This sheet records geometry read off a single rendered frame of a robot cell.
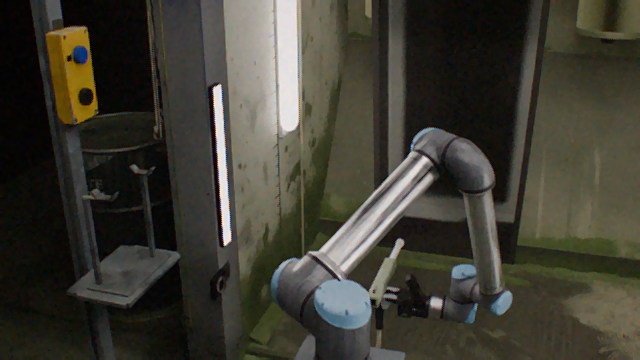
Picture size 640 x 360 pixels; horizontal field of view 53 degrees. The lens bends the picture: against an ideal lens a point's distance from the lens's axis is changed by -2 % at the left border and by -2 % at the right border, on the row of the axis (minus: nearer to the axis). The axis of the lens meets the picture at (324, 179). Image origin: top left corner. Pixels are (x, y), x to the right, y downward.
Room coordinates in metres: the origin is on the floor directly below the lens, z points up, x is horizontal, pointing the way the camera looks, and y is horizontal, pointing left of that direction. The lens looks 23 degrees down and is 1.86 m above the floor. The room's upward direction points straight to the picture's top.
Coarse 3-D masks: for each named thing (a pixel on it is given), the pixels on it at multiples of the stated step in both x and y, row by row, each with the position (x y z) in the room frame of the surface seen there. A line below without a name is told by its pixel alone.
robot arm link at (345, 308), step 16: (320, 288) 1.51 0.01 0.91; (336, 288) 1.51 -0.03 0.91; (352, 288) 1.51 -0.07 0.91; (304, 304) 1.51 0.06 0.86; (320, 304) 1.45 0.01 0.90; (336, 304) 1.44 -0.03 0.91; (352, 304) 1.44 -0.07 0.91; (368, 304) 1.46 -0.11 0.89; (304, 320) 1.50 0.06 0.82; (320, 320) 1.44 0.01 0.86; (336, 320) 1.41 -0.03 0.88; (352, 320) 1.41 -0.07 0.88; (368, 320) 1.44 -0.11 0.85; (320, 336) 1.44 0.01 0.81; (336, 336) 1.41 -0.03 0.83; (352, 336) 1.41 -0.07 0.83; (368, 336) 1.45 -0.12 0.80; (320, 352) 1.44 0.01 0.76; (336, 352) 1.41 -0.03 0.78; (352, 352) 1.41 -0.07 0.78; (368, 352) 1.45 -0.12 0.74
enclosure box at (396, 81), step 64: (384, 0) 2.58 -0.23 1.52; (448, 0) 2.64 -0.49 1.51; (512, 0) 2.57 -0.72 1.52; (384, 64) 2.62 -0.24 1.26; (448, 64) 2.69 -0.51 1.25; (512, 64) 2.61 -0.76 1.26; (384, 128) 2.67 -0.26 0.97; (448, 128) 2.75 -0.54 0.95; (512, 128) 2.66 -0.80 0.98; (448, 192) 2.81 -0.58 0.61; (512, 192) 2.72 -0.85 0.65; (512, 256) 2.40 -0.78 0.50
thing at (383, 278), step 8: (400, 240) 2.45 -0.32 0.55; (400, 248) 2.41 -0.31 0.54; (392, 256) 2.32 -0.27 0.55; (384, 264) 2.24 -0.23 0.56; (392, 264) 2.24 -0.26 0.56; (384, 272) 2.18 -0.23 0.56; (392, 272) 2.21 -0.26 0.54; (376, 280) 2.12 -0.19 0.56; (384, 280) 2.12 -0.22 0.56; (376, 288) 2.05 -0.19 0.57; (384, 288) 2.09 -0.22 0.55; (376, 296) 2.01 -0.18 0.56; (376, 304) 2.00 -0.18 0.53; (376, 312) 2.10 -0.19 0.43; (376, 320) 2.11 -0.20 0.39; (376, 328) 2.11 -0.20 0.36
